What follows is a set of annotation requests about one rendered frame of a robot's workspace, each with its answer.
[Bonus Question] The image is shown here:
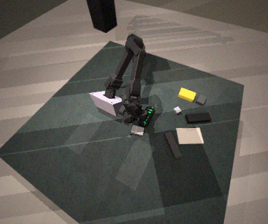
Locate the yellow rectangular block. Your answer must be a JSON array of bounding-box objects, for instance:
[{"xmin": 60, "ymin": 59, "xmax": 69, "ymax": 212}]
[{"xmin": 178, "ymin": 88, "xmax": 195, "ymax": 102}]

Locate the cream flat sheet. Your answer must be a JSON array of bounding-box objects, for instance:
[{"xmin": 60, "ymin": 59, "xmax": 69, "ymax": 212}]
[{"xmin": 176, "ymin": 128, "xmax": 204, "ymax": 144}]

